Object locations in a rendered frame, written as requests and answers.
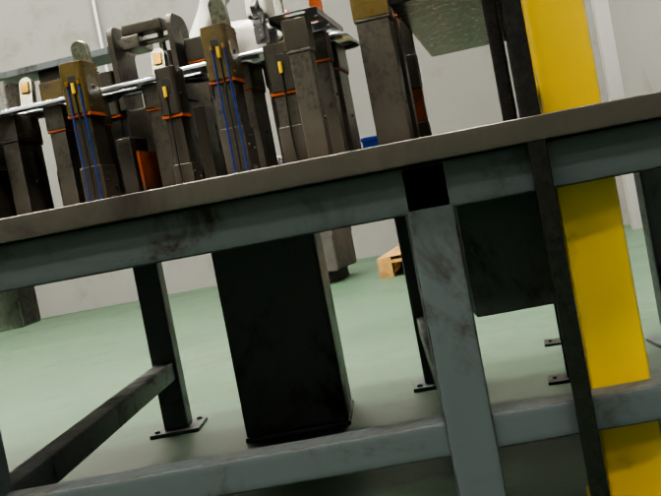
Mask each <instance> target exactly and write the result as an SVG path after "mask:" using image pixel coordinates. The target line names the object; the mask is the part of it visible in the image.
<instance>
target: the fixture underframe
mask: <svg viewBox="0 0 661 496"><path fill-rule="evenodd" d="M546 143H547V148H548V154H549V159H550V164H551V169H552V175H553V180H554V186H555V188H558V187H563V186H568V185H573V184H578V183H583V182H588V181H594V180H599V179H604V178H610V177H615V176H620V175H626V174H631V173H633V177H634V183H635V189H636V194H637V199H638V205H639V210H640V216H641V221H642V227H643V233H644V238H645V244H646V250H647V255H648V261H649V267H650V272H651V277H652V283H653V288H654V294H655V300H656V305H657V311H658V317H659V322H660V328H661V118H656V119H651V120H645V121H640V122H635V123H631V124H626V125H620V126H615V127H610V128H605V129H600V130H594V131H589V132H584V133H579V134H574V135H568V136H563V137H559V138H554V139H548V140H546ZM391 218H394V223H395V228H396V234H397V239H398V244H399V250H400V255H401V260H402V265H403V270H404V275H405V281H406V286H407V291H408V297H409V302H410V307H411V313H412V318H413V323H414V329H415V334H416V338H417V344H418V349H419V354H420V360H421V365H422V370H423V376H424V378H420V379H414V380H412V385H413V390H414V393H418V392H424V391H429V390H435V389H437V392H438V395H439V400H440V405H441V410H442V415H439V416H434V417H428V418H422V419H417V420H411V421H405V422H400V423H395V424H389V425H384V426H378V427H372V428H367V429H361V430H355V431H350V432H344V433H338V434H333V435H328V436H322V437H317V438H311V439H305V440H300V441H294V442H288V443H283V444H277V445H271V446H266V447H261V448H255V449H250V450H244V451H238V452H233V453H227V454H221V455H216V456H210V457H204V458H199V459H193V460H187V461H183V462H177V463H171V464H166V465H155V466H150V467H144V468H138V469H133V470H127V471H121V472H116V473H110V474H105V475H100V476H94V477H88V478H83V479H77V480H71V481H66V482H60V483H58V482H59V481H60V480H61V479H63V478H64V477H65V476H66V475H67V474H68V473H69V472H71V471H72V470H73V469H74V468H75V467H76V466H77V465H79V464H80V463H81V462H82V461H83V460H84V459H85V458H87V457H88V456H89V455H90V454H91V453H92V452H93V451H94V450H96V449H97V448H98V447H99V446H100V445H101V444H102V443H104V442H105V441H106V440H107V439H108V438H109V437H110V436H111V435H113V434H114V433H115V432H116V431H117V430H118V429H119V428H121V427H122V426H123V425H124V424H125V423H126V422H127V421H128V420H130V419H131V418H132V417H133V416H134V415H135V414H136V413H138V412H139V411H140V410H141V409H142V408H143V407H144V406H145V405H147V404H148V403H149V402H150V401H151V400H152V399H154V398H155V397H156V396H158V400H159V405H160V410H161V415H162V420H163V424H161V425H160V426H159V427H158V428H157V429H156V430H155V431H154V432H153V433H152V434H151V435H150V439H151V440H153V439H158V438H164V437H170V436H175V435H181V434H186V433H192V432H198V431H200V429H201V428H202V427H203V426H204V424H205V423H206V422H207V420H208V417H207V416H206V417H201V416H198V417H197V418H195V419H193V418H192V413H191V409H190V404H189V399H188V394H187V389H186V383H185V378H184V373H183V368H182V363H181V358H180V353H179V348H178V343H177V339H176V334H175V329H174V324H173V319H172V314H171V309H170V303H169V298H168V293H167V288H166V283H165V278H164V273H163V268H162V264H161V263H162V262H167V261H172V260H177V259H183V258H188V257H193V256H199V255H204V254H208V253H213V252H219V251H224V250H229V249H235V248H240V247H245V246H250V245H256V244H261V243H266V242H272V241H276V240H281V239H287V238H292V237H297V236H302V235H308V234H313V233H318V232H324V231H329V230H334V229H339V228H345V227H349V226H354V225H360V224H365V223H370V222H376V221H381V220H386V219H391ZM131 268H133V272H134V277H135V282H136V287H137V292H138V296H139V301H140V306H141V311H142V316H143V321H144V326H145V332H146V337H147V342H148V347H149V352H150V361H151V366H152V368H151V369H149V370H148V371H147V372H145V373H144V374H143V375H141V376H140V377H139V378H137V379H136V380H135V381H133V382H132V383H130V384H129V385H128V386H126V387H125V388H124V389H122V390H121V391H120V392H118V393H117V394H116V395H114V396H113V397H112V398H110V399H109V400H107V401H106V402H105V403H103V404H102V405H100V406H99V407H98V408H96V409H95V410H94V411H92V412H91V413H90V414H88V415H87V416H85V417H84V418H83V419H81V420H80V421H79V422H77V423H76V424H75V425H73V426H72V427H71V428H69V429H68V430H66V431H65V432H64V433H62V434H61V435H60V436H58V437H57V438H56V439H54V440H53V441H52V442H50V443H49V444H48V445H46V446H45V447H43V448H42V449H41V450H39V451H38V452H37V453H35V454H34V455H33V456H31V457H30V458H29V459H27V460H26V461H25V462H23V463H22V464H20V465H19V466H17V467H16V468H15V469H13V470H12V471H11V472H9V468H8V464H7V459H6V454H5V449H4V444H3V439H2V434H1V429H0V496H226V495H232V494H238V493H244V492H249V491H255V490H261V489H267V488H272V487H277V486H283V485H289V484H294V483H300V482H306V481H312V480H317V479H323V478H329V477H335V476H340V475H346V474H351V473H357V472H362V471H368V470H374V469H380V468H385V467H391V466H397V465H407V464H413V463H419V462H425V461H429V460H435V459H441V458H447V457H450V458H451V467H452V473H453V478H454V483H455V489H456V494H457V496H508V494H507V489H506V485H505V479H504V474H503V468H502V463H501V458H500V452H499V448H503V447H509V446H515V445H520V444H526V443H532V442H538V441H543V440H549V439H555V438H561V437H566V436H571V435H577V434H579V430H578V425H577V419H576V414H575V408H574V403H573V397H572V393H567V394H561V395H555V396H551V397H545V398H539V399H534V400H528V401H522V402H517V403H506V404H501V405H495V406H491V404H490V399H489V394H488V388H487V383H486V377H485V372H484V367H483V361H482V356H481V350H480V345H479V340H478V335H477V330H476V324H475V319H474V314H475V315H476V316H477V317H484V316H489V315H495V314H500V313H506V312H510V311H516V310H521V309H527V308H532V307H538V306H543V305H549V304H554V303H556V300H555V294H554V289H553V284H552V279H551V273H550V268H549V262H548V257H547V251H546V246H545V240H544V235H543V229H542V224H541V218H540V214H539V208H538V203H537V197H536V192H535V186H534V180H533V175H532V169H531V164H530V158H529V153H528V147H527V144H522V145H517V146H512V147H507V148H502V149H496V150H491V151H486V152H482V153H477V154H471V155H462V156H457V157H452V158H446V159H441V160H436V161H431V162H425V163H420V164H415V165H410V166H405V167H400V168H395V169H390V170H385V171H380V172H374V173H369V174H364V175H359V176H354V177H348V178H343V179H338V180H334V181H328V182H323V183H318V184H313V185H308V186H302V187H297V188H292V189H287V190H282V191H276V192H271V193H266V194H262V195H257V196H251V197H246V198H241V199H236V200H231V201H225V202H220V203H215V204H210V205H204V206H199V207H194V208H190V209H185V210H179V211H174V212H169V213H164V214H159V215H153V216H148V217H139V218H134V219H128V220H123V221H118V222H113V223H108V224H103V225H98V226H93V227H88V228H82V229H77V230H72V231H67V232H62V233H56V234H51V235H46V236H41V237H37V238H31V239H26V240H21V241H16V242H11V243H5V244H0V332H4V331H9V330H14V329H19V328H23V327H26V326H29V325H32V324H34V323H37V322H39V321H40V319H41V318H40V313H39V308H38V303H37V298H36V293H35V289H34V287H35V286H38V285H43V284H48V283H53V282H58V281H63V280H68V279H78V278H83V277H88V276H94V275H99V274H104V273H110V272H115V271H120V270H125V269H131ZM591 394H592V398H593V404H594V409H595V415H596V420H597V426H598V431H600V430H606V429H611V428H617V427H623V426H629V425H634V424H639V423H645V422H651V421H656V420H661V377H656V378H651V379H645V380H639V381H634V382H628V383H623V384H618V385H612V386H606V387H601V388H595V389H591Z"/></svg>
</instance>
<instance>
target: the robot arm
mask: <svg viewBox="0 0 661 496"><path fill-rule="evenodd" d="M209 1H210V0H200V2H199V8H198V12H197V15H196V18H195V21H194V22H193V25H192V28H191V31H190V34H189V36H190V38H191V37H195V36H199V35H200V28H203V27H207V26H211V25H212V23H211V19H210V12H209V8H208V3H209ZM244 1H245V7H246V14H247V18H248V19H249V20H242V21H235V22H230V23H231V26H232V27H234V28H235V31H236V38H237V43H238V48H239V53H244V52H248V51H252V50H257V49H261V48H263V46H266V45H270V44H274V43H279V39H278V34H277V29H275V28H273V27H272V26H270V25H269V20H268V17H271V16H275V10H274V5H273V1H272V0H244Z"/></svg>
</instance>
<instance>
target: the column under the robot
mask: <svg viewBox="0 0 661 496"><path fill-rule="evenodd" d="M211 257H212V262H213V267H214V273H215V278H216V283H217V288H218V293H219V298H220V303H221V308H222V314H223V319H224V324H225V329H226V333H227V338H228V343H229V348H230V353H231V359H232V364H233V369H234V374H235V379H236V384H237V389H238V394H239V400H240V404H241V409H242V414H243V419H244V424H245V429H246V434H247V438H246V443H251V442H256V441H262V440H267V439H272V438H278V437H284V436H289V435H295V434H300V433H306V432H312V431H317V430H323V429H329V428H334V427H339V426H345V425H350V424H351V420H352V412H353V404H354V400H353V399H352V398H351V393H350V387H349V382H348V377H347V372H346V366H345V361H344V356H343V351H342V345H341V340H340V335H339V330H338V324H337V320H336V315H335V310H334V304H333V299H332V294H331V284H330V279H329V274H328V269H327V263H326V258H325V253H324V248H323V242H322V237H321V233H320V232H318V233H313V234H308V235H302V236H297V237H292V238H287V239H281V240H276V241H272V242H266V243H261V244H256V245H250V246H245V247H240V248H235V249H229V250H224V251H219V252H213V253H211Z"/></svg>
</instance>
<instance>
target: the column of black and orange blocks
mask: <svg viewBox="0 0 661 496"><path fill-rule="evenodd" d="M399 25H400V30H401V35H402V41H403V46H404V51H405V57H406V62H407V68H408V73H409V78H410V84H411V88H412V94H413V99H414V100H415V110H416V115H417V121H418V126H419V131H420V137H426V136H432V132H431V126H430V122H429V121H428V115H427V110H426V104H425V99H424V95H423V90H422V89H423V84H422V79H421V73H420V68H419V63H418V57H417V55H416V51H415V46H414V41H413V35H412V32H411V31H410V29H409V28H408V27H407V26H406V24H405V23H404V22H403V21H402V20H401V19H400V20H399Z"/></svg>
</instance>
